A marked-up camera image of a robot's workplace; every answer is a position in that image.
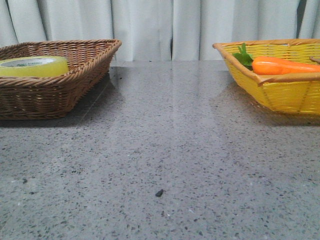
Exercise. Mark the yellow tape roll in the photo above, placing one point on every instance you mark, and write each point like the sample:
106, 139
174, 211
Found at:
34, 66

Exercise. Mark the small black debris crumb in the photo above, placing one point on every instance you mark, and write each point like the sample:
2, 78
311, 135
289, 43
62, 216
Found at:
159, 193

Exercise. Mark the white curtain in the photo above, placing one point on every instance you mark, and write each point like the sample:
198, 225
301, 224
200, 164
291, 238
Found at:
159, 30

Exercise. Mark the orange toy carrot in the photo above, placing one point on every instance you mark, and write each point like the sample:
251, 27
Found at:
266, 65

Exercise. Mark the brown wicker basket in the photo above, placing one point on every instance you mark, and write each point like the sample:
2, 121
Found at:
38, 98

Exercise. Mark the yellow woven basket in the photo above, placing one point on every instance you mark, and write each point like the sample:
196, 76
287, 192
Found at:
293, 93

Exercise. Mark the brown ginger root toy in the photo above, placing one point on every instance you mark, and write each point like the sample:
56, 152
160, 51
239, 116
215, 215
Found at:
313, 59

